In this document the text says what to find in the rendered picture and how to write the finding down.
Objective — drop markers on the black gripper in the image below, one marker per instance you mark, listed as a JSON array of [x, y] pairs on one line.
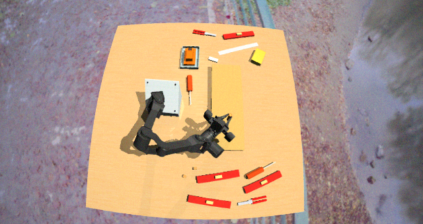
[[228, 136]]

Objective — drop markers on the tan rectangular wooden panel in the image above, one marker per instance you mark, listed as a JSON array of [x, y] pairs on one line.
[[227, 97]]

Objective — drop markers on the orange-handled awl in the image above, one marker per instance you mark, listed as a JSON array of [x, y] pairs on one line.
[[255, 172], [189, 83]]

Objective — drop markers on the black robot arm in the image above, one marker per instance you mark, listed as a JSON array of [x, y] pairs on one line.
[[193, 144]]

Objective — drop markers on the white flat bar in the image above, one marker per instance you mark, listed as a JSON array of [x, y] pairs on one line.
[[238, 48]]

